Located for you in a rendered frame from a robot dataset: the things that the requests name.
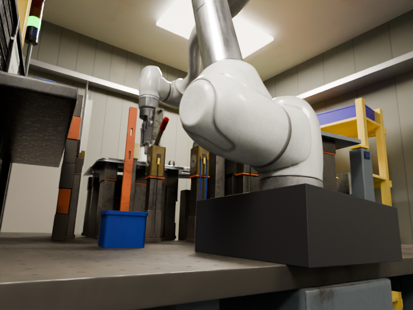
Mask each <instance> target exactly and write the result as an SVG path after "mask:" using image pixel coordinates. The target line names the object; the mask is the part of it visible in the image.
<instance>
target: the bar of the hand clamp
mask: <svg viewBox="0 0 413 310"><path fill-rule="evenodd" d="M163 114H164V109H162V108H157V107H155V108H154V111H153V122H152V132H151V146H152V145H153V144H154V140H155V139H156V136H157V134H158V132H159V129H160V125H161V123H162V121H163Z"/></svg>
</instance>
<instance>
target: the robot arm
mask: <svg viewBox="0 0 413 310"><path fill-rule="evenodd" d="M249 2H250V0H191V3H192V10H193V14H194V20H195V25H194V27H193V29H192V31H191V34H190V36H189V41H188V48H187V52H188V74H187V76H186V77H185V78H184V79H177V80H175V81H171V82H168V81H166V80H165V79H164V78H163V77H162V73H161V71H160V69H159V68H158V67H157V66H146V67H145V68H143V69H142V72H141V75H140V80H139V85H138V92H139V96H140V97H139V105H138V109H139V110H140V115H139V118H140V119H142V120H143V123H142V125H141V126H142V128H140V131H141V136H140V147H141V154H140V162H146V160H147V145H148V142H151V132H152V122H153V111H154V108H155V107H157V108H158V107H159V102H160V101H161V102H163V103H165V104H166V105H169V106H172V107H175V108H179V116H180V121H181V125H182V127H183V129H184V131H185V132H186V133H187V134H188V136H189V137H190V138H191V139H192V140H193V141H194V142H196V144H198V145H199V146H200V147H202V148H203V149H205V150H207V151H209V152H211V153H213V154H215V155H217V156H220V157H223V158H225V159H228V160H230V161H234V162H238V163H241V164H246V165H250V166H252V168H253V169H254V170H255V171H257V172H258V191H260V190H265V189H272V188H279V187H284V186H291V185H298V184H303V183H308V184H311V185H315V186H319V187H322V188H323V145H322V137H321V129H320V123H319V121H318V118H317V115H316V114H315V112H314V110H313V109H312V107H311V106H310V105H309V104H308V103H307V102H306V101H305V100H303V99H301V98H299V97H294V96H282V97H277V98H273V99H272V96H271V95H270V94H269V92H268V90H267V89H266V87H265V85H264V84H263V82H262V80H261V78H260V77H259V75H258V72H257V71H256V69H255V68H254V67H253V66H252V65H250V64H249V63H247V62H244V61H243V57H242V53H241V50H240V46H239V43H238V39H237V35H236V32H235V28H234V23H233V21H232V19H233V18H234V17H235V16H237V15H238V14H239V13H240V12H241V11H242V10H243V9H244V8H245V6H246V5H247V4H248V3H249ZM201 61H202V66H203V72H202V73H201V74H200V67H201Z"/></svg>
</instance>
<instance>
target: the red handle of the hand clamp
mask: <svg viewBox="0 0 413 310"><path fill-rule="evenodd" d="M168 121H169V118H168V117H164V118H163V121H162V123H161V125H160V129H159V132H158V134H157V136H156V139H155V142H154V144H153V145H155V146H158V144H159V141H160V139H161V137H162V134H163V132H164V130H165V129H166V127H167V124H168Z"/></svg>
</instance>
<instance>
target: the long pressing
mask: <svg viewBox="0 0 413 310"><path fill-rule="evenodd" d="M105 164H116V165H118V171H117V172H123V171H124V159H116V158H110V157H101V158H99V159H98V160H96V162H95V163H94V164H93V165H92V167H91V168H92V169H95V170H100V169H101V168H102V166H104V165H105ZM136 166H137V167H138V169H143V167H145V168H144V169H145V170H146V162H140V161H137V163H136ZM189 169H190V167H180V166H175V165H165V170H174V171H175V173H178V178H186V179H190V178H189V173H190V171H189ZM183 172H185V173H183Z"/></svg>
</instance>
